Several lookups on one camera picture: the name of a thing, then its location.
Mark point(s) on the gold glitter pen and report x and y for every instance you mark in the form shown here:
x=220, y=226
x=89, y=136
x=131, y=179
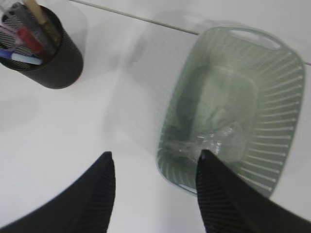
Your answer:
x=43, y=21

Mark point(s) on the clear plastic ruler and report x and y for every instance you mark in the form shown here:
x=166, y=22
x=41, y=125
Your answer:
x=6, y=8

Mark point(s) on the black mesh pen holder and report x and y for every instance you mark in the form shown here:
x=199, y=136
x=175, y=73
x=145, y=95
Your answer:
x=62, y=70

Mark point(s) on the red glitter pen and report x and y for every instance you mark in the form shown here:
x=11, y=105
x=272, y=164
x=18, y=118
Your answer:
x=29, y=40

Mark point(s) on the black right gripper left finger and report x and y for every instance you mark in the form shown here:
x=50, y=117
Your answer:
x=84, y=207

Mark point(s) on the green woven plastic basket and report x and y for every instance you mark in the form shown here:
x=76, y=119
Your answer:
x=236, y=75

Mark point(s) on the silver glitter pen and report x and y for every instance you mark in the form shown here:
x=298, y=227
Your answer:
x=31, y=24

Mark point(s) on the blue scissors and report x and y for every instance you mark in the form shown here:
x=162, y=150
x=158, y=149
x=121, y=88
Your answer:
x=19, y=57

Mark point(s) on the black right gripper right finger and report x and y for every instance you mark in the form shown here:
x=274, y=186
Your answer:
x=229, y=205

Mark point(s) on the pink purple scissors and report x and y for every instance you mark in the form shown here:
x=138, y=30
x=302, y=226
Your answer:
x=8, y=33

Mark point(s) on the clear plastic sheet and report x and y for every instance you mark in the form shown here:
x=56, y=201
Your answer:
x=227, y=143

